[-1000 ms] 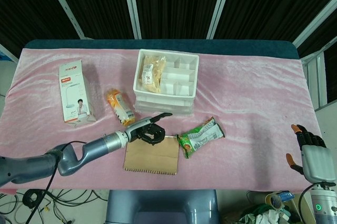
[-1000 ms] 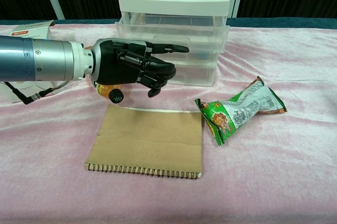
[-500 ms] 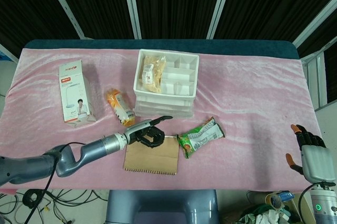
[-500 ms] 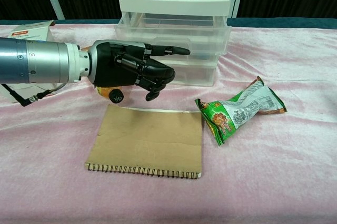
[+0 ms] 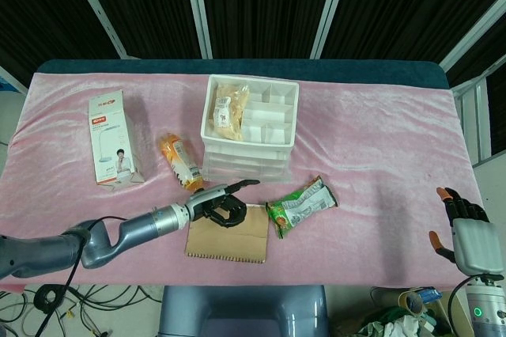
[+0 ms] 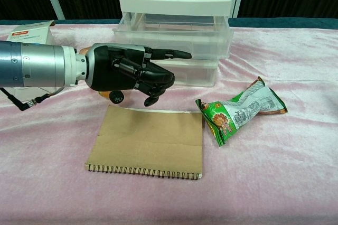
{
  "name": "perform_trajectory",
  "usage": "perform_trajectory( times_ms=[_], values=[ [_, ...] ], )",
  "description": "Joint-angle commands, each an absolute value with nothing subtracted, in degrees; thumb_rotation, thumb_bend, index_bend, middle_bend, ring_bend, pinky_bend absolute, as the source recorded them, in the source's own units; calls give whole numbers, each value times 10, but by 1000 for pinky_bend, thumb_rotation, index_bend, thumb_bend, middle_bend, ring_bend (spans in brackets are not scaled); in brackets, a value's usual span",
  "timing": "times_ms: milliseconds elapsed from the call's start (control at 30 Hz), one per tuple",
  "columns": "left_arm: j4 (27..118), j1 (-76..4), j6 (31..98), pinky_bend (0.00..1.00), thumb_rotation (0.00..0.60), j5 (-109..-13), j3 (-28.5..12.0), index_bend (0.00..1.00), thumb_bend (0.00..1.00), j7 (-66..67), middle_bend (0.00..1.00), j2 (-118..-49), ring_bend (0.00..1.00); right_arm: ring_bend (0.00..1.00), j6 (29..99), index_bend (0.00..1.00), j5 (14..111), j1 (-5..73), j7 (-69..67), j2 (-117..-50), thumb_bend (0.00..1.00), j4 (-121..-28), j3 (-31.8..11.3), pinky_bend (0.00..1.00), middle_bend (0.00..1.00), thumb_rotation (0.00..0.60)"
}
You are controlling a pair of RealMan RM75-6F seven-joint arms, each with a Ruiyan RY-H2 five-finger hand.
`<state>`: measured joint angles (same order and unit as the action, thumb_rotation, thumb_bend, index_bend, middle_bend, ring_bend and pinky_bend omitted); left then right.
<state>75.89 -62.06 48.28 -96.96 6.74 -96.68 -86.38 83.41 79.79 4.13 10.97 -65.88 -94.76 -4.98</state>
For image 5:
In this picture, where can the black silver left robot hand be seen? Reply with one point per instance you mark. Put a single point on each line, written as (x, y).
(209, 200)

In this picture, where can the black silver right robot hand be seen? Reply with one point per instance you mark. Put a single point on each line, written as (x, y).
(474, 244)

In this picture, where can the clear plastic drawer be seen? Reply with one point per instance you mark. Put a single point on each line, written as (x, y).
(247, 163)
(247, 175)
(247, 154)

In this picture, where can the white plastic drawer organizer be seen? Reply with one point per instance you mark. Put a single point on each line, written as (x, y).
(245, 146)

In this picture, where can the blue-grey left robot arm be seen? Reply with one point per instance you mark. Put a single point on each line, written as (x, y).
(150, 226)

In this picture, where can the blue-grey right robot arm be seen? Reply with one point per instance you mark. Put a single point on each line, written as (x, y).
(488, 313)

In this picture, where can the brown spiral notebook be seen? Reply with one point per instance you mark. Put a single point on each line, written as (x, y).
(233, 244)

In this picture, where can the orange drink bottle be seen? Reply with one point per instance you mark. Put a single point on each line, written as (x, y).
(178, 155)

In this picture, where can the brown tape roll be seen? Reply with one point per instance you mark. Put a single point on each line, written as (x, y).
(411, 300)

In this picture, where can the green snack packet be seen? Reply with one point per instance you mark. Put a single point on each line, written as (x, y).
(294, 212)

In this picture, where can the yellow snack bag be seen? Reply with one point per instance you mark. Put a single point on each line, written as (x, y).
(231, 113)

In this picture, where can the crumpled white paper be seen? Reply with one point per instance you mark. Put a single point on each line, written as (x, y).
(397, 329)

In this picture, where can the blue-grey plastic stool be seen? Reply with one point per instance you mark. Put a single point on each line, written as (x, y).
(237, 313)

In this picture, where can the green plastic bag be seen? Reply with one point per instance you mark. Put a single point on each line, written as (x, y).
(381, 315)

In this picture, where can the white desk lamp box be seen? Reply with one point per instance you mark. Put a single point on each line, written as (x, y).
(110, 135)

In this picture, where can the white metal rack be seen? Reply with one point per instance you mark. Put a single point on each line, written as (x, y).
(472, 115)

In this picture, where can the pink velvet cloth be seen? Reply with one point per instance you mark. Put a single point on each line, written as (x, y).
(356, 135)

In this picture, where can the dark teal table pad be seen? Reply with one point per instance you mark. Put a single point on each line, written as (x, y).
(316, 66)

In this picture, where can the black curtain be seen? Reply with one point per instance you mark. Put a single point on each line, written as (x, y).
(261, 1)

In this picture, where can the white frame pole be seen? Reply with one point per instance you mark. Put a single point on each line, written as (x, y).
(199, 8)
(328, 8)
(472, 20)
(97, 8)

